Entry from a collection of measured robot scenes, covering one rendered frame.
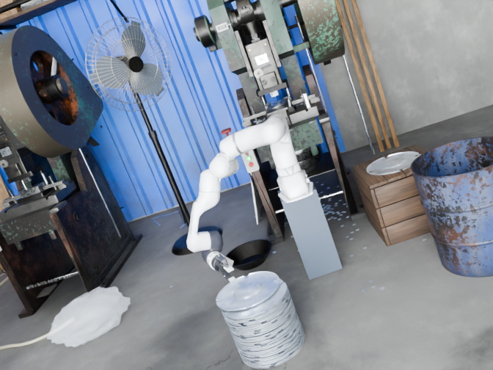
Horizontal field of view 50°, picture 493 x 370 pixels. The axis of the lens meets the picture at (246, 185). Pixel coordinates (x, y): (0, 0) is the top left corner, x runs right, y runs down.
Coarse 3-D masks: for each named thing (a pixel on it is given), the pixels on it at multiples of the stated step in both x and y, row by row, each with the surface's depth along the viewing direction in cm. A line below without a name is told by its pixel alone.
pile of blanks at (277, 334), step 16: (288, 304) 215; (240, 320) 207; (256, 320) 206; (272, 320) 207; (288, 320) 212; (240, 336) 213; (256, 336) 209; (272, 336) 210; (288, 336) 212; (240, 352) 223; (256, 352) 211; (272, 352) 210; (288, 352) 212; (256, 368) 215
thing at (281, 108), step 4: (276, 104) 318; (280, 104) 312; (284, 104) 311; (288, 104) 309; (268, 108) 316; (272, 108) 312; (276, 108) 309; (280, 108) 304; (284, 108) 300; (288, 108) 300; (268, 112) 304; (272, 112) 301; (276, 112) 301; (280, 112) 313; (284, 112) 312; (284, 116) 313; (288, 116) 313; (288, 120) 314; (288, 124) 314
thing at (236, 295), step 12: (252, 276) 236; (264, 276) 232; (276, 276) 228; (228, 288) 234; (240, 288) 229; (252, 288) 225; (264, 288) 222; (276, 288) 217; (216, 300) 227; (228, 300) 223; (240, 300) 220; (252, 300) 216
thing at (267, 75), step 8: (256, 40) 314; (264, 40) 309; (248, 48) 311; (256, 48) 311; (264, 48) 311; (248, 56) 313; (256, 56) 312; (264, 56) 312; (272, 56) 312; (256, 64) 314; (264, 64) 314; (272, 64) 313; (256, 72) 314; (264, 72) 315; (272, 72) 312; (256, 80) 317; (264, 80) 313; (272, 80) 312; (280, 80) 316; (264, 88) 315
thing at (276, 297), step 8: (280, 280) 225; (280, 288) 219; (272, 296) 215; (280, 296) 213; (264, 304) 211; (272, 304) 209; (224, 312) 217; (232, 312) 214; (240, 312) 212; (248, 312) 210; (256, 312) 208; (264, 312) 206
